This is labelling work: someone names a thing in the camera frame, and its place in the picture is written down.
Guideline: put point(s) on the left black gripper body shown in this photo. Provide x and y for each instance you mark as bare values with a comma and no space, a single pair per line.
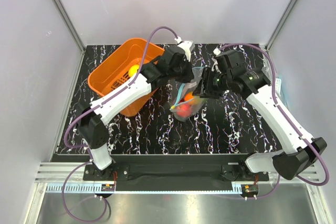
181,74

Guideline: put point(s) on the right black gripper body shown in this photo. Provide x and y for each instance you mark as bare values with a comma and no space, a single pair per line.
214,83

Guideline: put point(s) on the green orange mango toy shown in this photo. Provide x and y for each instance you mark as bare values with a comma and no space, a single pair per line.
192,100

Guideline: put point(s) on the clear zip top bag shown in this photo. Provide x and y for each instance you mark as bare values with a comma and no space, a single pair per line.
183,90

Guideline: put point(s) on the red strawberry toy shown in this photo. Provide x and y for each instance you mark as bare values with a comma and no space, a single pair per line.
184,110

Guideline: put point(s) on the orange plastic basket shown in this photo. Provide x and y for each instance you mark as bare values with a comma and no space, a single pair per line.
113,72

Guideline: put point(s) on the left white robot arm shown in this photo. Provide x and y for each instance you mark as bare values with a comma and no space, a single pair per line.
93,121

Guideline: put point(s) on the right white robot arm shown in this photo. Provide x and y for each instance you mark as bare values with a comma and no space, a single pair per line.
299,148

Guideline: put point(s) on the spare clear plastic bag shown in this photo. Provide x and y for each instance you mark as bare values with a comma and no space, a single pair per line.
274,77

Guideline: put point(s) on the black marble pattern mat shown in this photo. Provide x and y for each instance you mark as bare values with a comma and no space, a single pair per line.
226,125

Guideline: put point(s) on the yellow orange fruit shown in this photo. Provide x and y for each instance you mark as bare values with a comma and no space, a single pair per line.
133,70

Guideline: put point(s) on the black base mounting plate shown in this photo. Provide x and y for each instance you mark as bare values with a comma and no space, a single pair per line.
175,172

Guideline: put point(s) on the left aluminium corner post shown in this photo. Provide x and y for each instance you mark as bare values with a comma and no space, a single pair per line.
66,19

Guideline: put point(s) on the aluminium corner post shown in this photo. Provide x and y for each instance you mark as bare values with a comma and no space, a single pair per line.
283,19
66,19

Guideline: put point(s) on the right aluminium corner post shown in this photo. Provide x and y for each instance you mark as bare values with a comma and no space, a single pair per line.
283,19

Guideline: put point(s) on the aluminium frame rail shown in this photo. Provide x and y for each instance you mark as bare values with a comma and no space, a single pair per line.
57,172

